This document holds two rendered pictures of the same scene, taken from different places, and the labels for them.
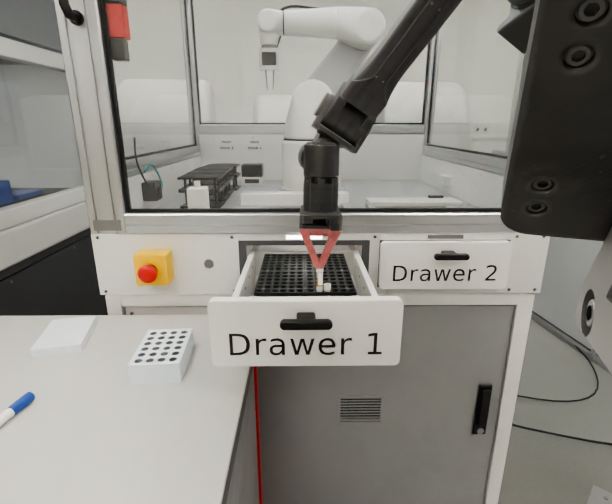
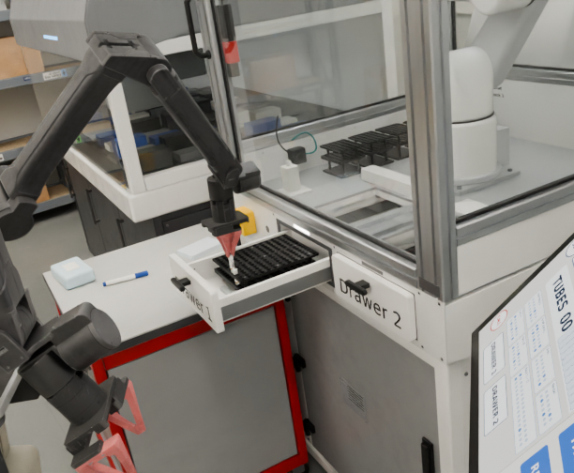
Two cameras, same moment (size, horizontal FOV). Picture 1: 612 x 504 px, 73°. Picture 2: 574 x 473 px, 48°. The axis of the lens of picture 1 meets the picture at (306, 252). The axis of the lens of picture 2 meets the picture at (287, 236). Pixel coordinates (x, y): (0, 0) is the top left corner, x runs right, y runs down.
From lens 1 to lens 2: 1.49 m
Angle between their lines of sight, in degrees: 61
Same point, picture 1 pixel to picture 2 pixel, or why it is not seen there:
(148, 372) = not seen: hidden behind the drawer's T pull
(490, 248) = (392, 294)
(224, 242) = (271, 216)
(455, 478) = not seen: outside the picture
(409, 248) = (345, 267)
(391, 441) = (375, 446)
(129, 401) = (162, 293)
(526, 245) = (427, 306)
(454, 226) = (374, 261)
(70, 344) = (188, 254)
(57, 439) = (129, 294)
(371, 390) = (356, 386)
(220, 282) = not seen: hidden behind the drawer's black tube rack
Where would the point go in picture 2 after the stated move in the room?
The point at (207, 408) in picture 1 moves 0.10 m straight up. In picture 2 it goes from (171, 312) to (163, 279)
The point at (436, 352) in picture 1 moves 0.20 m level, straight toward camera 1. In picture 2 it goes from (390, 379) to (309, 396)
